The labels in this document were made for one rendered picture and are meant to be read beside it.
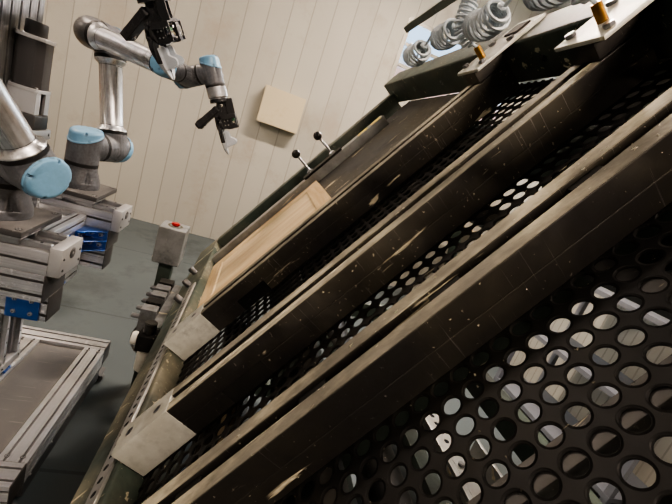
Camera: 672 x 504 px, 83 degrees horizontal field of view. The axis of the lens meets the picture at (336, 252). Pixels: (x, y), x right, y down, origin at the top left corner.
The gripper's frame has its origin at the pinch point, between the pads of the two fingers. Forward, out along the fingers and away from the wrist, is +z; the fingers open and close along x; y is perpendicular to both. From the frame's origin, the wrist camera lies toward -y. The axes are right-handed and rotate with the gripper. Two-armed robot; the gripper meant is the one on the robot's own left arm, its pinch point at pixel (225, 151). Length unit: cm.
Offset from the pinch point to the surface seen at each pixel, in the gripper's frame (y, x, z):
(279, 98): 34, 284, -32
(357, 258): 30, -111, 14
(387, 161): 46, -77, 5
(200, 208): -82, 298, 74
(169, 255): -38, 12, 42
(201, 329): -7, -77, 38
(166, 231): -36.2, 11.9, 30.9
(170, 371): -15, -84, 44
